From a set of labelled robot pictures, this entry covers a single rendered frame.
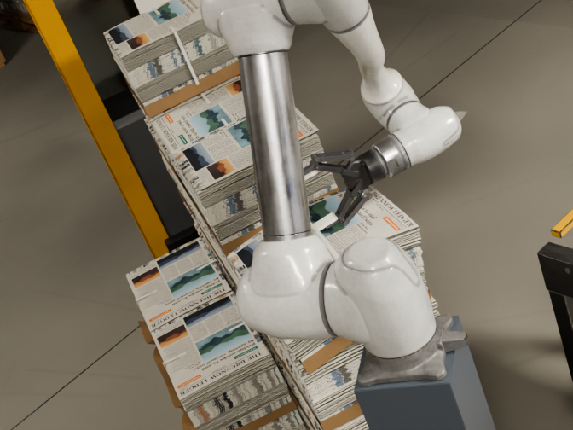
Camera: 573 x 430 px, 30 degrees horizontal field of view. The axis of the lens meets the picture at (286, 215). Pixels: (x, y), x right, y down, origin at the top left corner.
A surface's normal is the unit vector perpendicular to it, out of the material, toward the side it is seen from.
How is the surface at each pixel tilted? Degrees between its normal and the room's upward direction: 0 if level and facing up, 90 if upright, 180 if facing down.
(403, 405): 90
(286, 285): 57
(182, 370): 1
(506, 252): 0
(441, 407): 90
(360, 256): 6
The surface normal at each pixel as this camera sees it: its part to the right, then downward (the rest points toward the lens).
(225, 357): -0.33, -0.80
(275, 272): -0.40, 0.10
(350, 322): -0.37, 0.58
